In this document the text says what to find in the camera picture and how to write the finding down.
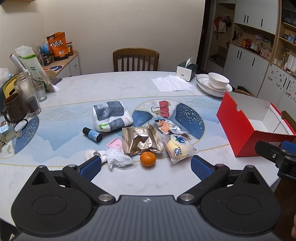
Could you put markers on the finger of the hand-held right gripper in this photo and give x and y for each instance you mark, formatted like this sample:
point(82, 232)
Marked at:
point(266, 149)
point(289, 145)

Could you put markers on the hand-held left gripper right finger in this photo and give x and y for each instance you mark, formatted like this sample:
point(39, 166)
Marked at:
point(201, 168)

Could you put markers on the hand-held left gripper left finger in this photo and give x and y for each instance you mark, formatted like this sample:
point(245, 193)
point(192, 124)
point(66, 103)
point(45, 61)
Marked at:
point(91, 168)

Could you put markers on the clear packet yellow bun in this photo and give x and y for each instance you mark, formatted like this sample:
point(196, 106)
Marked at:
point(179, 148)

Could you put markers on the red cardboard box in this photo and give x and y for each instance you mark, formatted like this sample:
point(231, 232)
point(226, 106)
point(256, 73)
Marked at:
point(233, 125)

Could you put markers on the mandarin orange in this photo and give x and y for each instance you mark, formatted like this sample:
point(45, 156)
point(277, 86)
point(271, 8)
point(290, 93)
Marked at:
point(148, 159)

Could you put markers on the silver snack packet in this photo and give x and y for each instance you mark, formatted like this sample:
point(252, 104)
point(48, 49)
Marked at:
point(166, 126)

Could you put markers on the gold foil snack bag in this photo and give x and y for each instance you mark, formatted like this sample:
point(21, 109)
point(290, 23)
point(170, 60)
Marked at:
point(138, 139)

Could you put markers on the white grey food bag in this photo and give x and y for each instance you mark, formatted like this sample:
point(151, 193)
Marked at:
point(111, 115)

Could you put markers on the white blue marble desktop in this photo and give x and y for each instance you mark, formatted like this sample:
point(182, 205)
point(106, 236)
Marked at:
point(115, 85)

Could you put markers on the wooden chair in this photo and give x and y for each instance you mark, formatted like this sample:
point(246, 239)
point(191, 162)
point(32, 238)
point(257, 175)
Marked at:
point(288, 118)
point(135, 52)
point(242, 92)

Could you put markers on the clear bag white granules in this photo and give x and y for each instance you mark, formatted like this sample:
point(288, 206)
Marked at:
point(118, 158)

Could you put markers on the small dark blue bottle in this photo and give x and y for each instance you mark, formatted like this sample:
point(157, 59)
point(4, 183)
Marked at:
point(93, 134)

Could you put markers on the pink ribbed pad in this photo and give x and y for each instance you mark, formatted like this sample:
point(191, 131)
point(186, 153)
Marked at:
point(114, 143)

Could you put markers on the pink binder clip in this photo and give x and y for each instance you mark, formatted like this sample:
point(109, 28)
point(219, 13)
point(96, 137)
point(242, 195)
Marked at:
point(164, 107)

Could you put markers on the white bowl gold rim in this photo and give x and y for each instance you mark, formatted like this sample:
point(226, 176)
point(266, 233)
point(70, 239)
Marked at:
point(218, 81)

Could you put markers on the stack of plates with bowl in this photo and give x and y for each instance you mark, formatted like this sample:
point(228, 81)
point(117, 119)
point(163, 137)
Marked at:
point(202, 80)

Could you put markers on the white paper napkin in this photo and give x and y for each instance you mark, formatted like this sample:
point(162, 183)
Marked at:
point(171, 83)

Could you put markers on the small drinking glass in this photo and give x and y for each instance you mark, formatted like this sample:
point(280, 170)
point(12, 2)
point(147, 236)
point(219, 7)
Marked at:
point(41, 92)

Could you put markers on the green white tissue box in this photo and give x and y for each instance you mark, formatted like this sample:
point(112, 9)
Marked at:
point(185, 73)

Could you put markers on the brown mug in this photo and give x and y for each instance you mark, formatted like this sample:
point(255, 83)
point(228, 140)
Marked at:
point(15, 109)

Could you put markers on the tall glass jar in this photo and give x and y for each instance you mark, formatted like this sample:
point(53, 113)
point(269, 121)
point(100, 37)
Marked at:
point(27, 92)

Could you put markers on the white wood sideboard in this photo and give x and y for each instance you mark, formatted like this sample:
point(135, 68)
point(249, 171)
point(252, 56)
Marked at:
point(71, 67)

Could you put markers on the clear plastic noodle bag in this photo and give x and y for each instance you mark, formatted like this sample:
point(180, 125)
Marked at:
point(34, 67)

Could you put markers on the yellow green lidded container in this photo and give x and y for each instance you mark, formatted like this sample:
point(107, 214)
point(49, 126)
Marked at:
point(10, 84)

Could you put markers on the dark glass jar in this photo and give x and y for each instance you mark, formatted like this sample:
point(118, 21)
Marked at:
point(47, 60)

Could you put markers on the red lid jar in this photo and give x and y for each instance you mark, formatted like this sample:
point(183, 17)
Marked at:
point(69, 49)

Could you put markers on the orange snack bag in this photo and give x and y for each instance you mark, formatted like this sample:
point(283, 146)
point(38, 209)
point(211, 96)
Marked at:
point(57, 46)

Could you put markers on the crumpled clear plastic bag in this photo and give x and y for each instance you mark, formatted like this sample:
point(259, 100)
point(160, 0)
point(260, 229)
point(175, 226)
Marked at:
point(3, 75)

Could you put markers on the white paper roll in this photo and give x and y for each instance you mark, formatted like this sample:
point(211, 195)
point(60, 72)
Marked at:
point(16, 61)

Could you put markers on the red white hanging bag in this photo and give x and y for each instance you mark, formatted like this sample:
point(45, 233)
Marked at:
point(219, 24)

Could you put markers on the white wall cabinet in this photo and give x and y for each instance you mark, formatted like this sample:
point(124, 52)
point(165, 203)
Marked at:
point(252, 14)

